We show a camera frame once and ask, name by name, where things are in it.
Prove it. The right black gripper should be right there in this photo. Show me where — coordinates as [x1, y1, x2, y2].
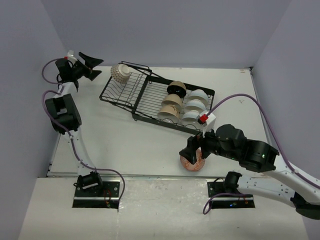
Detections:
[179, 121, 239, 164]

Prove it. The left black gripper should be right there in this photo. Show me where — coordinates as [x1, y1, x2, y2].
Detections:
[70, 53, 103, 81]

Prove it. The brown dotted white bowl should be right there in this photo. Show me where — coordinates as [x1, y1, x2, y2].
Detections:
[110, 63, 131, 84]

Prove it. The tan bowl with leaf motif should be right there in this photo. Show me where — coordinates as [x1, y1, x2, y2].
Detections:
[157, 104, 180, 124]

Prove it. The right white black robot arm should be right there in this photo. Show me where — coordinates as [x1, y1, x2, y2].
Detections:
[179, 124, 320, 220]

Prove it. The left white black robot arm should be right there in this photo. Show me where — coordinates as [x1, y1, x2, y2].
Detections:
[41, 50, 104, 197]

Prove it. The red patterned bowl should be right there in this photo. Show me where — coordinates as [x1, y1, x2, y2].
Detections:
[180, 148, 206, 172]

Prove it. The near white bowl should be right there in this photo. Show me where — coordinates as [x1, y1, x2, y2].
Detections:
[180, 110, 202, 128]

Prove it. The middle white bowl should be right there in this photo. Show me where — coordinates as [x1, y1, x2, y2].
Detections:
[184, 99, 206, 113]

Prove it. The far white bowl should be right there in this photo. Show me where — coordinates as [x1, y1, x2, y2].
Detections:
[187, 89, 209, 105]

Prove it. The plain tan bowl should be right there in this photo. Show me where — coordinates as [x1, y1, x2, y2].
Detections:
[161, 93, 183, 111]

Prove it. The black glazed tan bowl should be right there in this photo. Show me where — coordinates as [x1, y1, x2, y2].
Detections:
[166, 81, 187, 99]

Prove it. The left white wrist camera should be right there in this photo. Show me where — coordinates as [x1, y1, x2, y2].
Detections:
[66, 50, 77, 63]

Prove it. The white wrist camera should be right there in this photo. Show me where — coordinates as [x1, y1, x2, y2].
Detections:
[66, 50, 77, 63]
[197, 111, 216, 138]

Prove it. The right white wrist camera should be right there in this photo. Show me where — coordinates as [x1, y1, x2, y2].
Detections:
[197, 111, 216, 138]

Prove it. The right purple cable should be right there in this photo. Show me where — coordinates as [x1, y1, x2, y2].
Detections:
[202, 93, 320, 216]

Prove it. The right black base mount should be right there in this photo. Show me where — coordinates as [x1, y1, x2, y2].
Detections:
[207, 178, 256, 209]

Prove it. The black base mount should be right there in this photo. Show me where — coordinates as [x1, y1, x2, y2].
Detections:
[207, 178, 256, 209]
[72, 172, 120, 210]

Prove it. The black wire dish rack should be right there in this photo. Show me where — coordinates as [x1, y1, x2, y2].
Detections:
[99, 61, 200, 135]

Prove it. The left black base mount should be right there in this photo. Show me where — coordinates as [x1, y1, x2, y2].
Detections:
[72, 172, 120, 210]

